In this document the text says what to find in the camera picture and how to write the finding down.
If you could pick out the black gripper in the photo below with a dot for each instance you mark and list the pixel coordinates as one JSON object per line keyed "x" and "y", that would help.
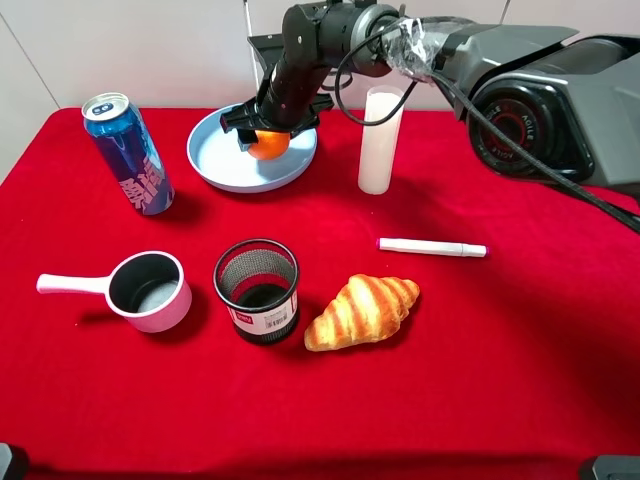
{"x": 249, "y": 117}

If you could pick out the orange mandarin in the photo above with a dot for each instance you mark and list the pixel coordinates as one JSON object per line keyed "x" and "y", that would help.
{"x": 270, "y": 145}

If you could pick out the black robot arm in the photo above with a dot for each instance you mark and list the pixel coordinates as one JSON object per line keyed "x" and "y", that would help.
{"x": 570, "y": 102}

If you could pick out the light blue plate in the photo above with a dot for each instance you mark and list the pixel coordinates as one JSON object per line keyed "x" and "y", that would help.
{"x": 216, "y": 156}

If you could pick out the tall glass of milk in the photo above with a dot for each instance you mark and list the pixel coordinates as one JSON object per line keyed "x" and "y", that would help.
{"x": 379, "y": 142}

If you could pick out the black mesh pen holder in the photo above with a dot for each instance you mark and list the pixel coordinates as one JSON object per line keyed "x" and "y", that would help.
{"x": 257, "y": 280}

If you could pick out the blue drink can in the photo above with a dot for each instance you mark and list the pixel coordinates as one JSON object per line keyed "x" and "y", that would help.
{"x": 117, "y": 128}

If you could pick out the white marker pen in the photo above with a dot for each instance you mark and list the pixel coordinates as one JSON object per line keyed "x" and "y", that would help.
{"x": 452, "y": 249}

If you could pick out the pink saucepan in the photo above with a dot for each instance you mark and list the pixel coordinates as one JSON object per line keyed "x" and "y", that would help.
{"x": 148, "y": 289}

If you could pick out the croissant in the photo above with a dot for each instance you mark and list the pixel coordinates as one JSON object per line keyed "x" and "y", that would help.
{"x": 366, "y": 310}

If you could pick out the red tablecloth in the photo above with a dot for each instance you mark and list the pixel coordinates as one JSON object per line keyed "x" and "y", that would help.
{"x": 518, "y": 365}

